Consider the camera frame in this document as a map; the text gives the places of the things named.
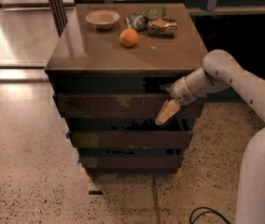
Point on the green chip bag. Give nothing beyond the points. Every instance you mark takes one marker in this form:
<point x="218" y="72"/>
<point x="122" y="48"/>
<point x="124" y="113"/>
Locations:
<point x="139" y="20"/>

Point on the brown drawer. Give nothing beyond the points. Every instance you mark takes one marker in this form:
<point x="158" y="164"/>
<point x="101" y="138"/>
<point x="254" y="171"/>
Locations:
<point x="110" y="106"/>
<point x="115" y="139"/>
<point x="169" y="162"/>

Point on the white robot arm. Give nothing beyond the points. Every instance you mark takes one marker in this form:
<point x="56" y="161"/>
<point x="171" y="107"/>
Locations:
<point x="220" y="71"/>

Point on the orange fruit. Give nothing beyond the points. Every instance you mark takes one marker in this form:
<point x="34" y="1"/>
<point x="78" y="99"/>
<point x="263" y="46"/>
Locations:
<point x="128" y="37"/>

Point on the crushed golden can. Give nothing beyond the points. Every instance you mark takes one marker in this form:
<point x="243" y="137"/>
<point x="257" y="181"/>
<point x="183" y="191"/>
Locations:
<point x="162" y="27"/>

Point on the brown drawer cabinet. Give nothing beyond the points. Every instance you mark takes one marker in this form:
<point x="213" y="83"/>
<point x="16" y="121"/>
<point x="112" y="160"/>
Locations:
<point x="89" y="61"/>

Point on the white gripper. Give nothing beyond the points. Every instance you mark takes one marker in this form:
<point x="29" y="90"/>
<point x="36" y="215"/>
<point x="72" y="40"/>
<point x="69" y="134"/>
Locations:
<point x="179" y="91"/>

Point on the brown bottom drawer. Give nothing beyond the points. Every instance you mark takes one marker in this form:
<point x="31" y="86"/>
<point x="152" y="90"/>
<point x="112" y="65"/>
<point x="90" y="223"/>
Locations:
<point x="169" y="162"/>

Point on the brown top drawer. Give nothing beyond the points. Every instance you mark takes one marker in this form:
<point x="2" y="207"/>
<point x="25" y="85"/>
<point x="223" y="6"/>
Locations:
<point x="110" y="106"/>

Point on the brown middle drawer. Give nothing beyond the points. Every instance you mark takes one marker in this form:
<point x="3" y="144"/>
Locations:
<point x="115" y="139"/>

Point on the beige bowl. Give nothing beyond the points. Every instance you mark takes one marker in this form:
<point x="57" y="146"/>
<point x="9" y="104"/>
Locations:
<point x="102" y="19"/>

